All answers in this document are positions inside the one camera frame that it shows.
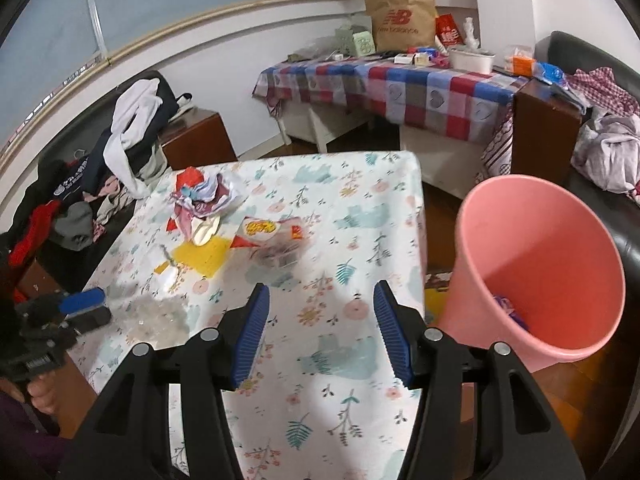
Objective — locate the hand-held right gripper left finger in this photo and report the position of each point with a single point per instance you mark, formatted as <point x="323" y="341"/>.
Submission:
<point x="252" y="335"/>

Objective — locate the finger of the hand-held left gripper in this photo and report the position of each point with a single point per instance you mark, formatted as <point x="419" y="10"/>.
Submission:
<point x="82" y="300"/>
<point x="92" y="319"/>

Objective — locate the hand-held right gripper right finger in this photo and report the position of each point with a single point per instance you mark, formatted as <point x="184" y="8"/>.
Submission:
<point x="392" y="340"/>

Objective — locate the clear plastic wrap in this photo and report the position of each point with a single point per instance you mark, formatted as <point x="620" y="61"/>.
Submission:
<point x="150" y="312"/>

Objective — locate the small white wrapper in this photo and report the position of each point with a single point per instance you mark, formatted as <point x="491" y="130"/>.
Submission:
<point x="165" y="265"/>

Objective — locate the yellow paper sheet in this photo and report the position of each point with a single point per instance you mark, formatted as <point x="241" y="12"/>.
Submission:
<point x="200" y="257"/>

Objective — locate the clear snack bag red label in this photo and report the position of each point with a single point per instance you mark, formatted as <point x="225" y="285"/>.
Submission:
<point x="272" y="240"/>

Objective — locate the pink plastic bin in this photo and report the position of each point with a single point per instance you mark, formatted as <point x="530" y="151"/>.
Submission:
<point x="500" y="240"/>

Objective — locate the person's left forearm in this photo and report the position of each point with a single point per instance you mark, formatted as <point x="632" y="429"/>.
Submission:
<point x="25" y="440"/>

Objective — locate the person's left hand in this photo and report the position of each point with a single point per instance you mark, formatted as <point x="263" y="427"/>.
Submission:
<point x="42" y="395"/>

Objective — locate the patterned floor mat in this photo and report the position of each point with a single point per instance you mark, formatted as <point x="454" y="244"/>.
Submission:
<point x="437" y="297"/>

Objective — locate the red garment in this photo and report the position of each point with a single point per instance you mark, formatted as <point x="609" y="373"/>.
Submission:
<point x="32" y="232"/>

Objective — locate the dark clothes pile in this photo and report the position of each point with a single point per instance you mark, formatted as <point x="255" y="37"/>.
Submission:
<point x="75" y="180"/>

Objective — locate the floral tablecloth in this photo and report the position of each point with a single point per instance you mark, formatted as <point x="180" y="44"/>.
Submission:
<point x="325" y="220"/>

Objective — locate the white garment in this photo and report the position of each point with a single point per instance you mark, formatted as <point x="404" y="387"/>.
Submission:
<point x="132" y="115"/>

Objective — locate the low wooden cabinet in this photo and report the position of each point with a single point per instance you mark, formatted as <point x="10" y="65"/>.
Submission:
<point x="200" y="137"/>

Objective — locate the red patterned hanging cloth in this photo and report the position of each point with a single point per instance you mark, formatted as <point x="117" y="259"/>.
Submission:
<point x="500" y="150"/>

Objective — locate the plaid tablecloth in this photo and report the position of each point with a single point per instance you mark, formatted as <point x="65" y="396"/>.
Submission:
<point x="425" y="90"/>

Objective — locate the tall wooden side cabinet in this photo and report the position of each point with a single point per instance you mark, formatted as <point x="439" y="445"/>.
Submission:
<point x="542" y="135"/>

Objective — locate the small boxes on desk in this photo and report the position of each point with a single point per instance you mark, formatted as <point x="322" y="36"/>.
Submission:
<point x="420" y="56"/>

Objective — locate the grey clothes pile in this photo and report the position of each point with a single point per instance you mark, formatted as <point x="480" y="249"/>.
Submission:
<point x="607" y="152"/>

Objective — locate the white plastic basin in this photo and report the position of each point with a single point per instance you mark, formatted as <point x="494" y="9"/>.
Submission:
<point x="470" y="60"/>

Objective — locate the clear plastic bags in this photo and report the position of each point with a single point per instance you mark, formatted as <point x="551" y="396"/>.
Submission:
<point x="325" y="46"/>

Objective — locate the green cardboard box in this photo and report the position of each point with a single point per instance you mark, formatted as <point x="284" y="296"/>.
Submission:
<point x="357" y="37"/>

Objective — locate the orange tissue pack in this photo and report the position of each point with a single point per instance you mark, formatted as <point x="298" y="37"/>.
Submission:
<point x="520" y="62"/>

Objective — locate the blue plastic packet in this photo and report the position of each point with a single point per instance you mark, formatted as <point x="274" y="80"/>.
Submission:
<point x="549" y="72"/>

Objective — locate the red gift bag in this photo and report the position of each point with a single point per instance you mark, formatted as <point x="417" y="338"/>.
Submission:
<point x="447" y="32"/>

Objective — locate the brown paper bag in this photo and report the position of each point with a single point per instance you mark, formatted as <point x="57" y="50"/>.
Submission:
<point x="400" y="15"/>

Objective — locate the red plaid shirt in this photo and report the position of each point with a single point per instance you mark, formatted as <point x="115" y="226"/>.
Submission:
<point x="605" y="87"/>

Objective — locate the black leather sofa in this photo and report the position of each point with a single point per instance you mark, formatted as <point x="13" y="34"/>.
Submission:
<point x="565" y="52"/>

